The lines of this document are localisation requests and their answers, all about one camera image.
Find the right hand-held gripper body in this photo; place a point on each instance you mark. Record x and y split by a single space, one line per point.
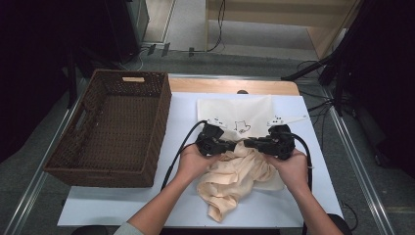
277 143

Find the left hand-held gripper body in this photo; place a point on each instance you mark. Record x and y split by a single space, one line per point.
210 142

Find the cream garment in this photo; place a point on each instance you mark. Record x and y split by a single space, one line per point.
235 176

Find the white mesh laundry bag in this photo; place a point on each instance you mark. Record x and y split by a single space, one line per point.
235 111

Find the brown wicker basket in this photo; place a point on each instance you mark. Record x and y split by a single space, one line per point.
114 130

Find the person's left hand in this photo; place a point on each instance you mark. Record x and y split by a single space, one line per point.
195 164

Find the person's right hand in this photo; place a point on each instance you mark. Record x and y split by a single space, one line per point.
292 171

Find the black stand leg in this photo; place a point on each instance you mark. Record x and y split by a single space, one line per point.
303 70

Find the small dark floor fitting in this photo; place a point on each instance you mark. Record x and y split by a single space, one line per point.
191 52
151 49

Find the black chair part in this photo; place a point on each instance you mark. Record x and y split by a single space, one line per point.
88 230
342 225

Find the light wooden shelf unit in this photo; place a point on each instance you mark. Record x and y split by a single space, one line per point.
326 36

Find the person's grey sleeve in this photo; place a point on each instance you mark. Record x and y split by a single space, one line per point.
129 229

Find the dark curtain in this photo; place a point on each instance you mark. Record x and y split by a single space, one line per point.
29 65
385 81

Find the black cabinet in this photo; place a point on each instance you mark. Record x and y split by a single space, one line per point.
120 26

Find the metal floor rail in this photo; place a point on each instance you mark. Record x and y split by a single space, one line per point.
36 186
359 169

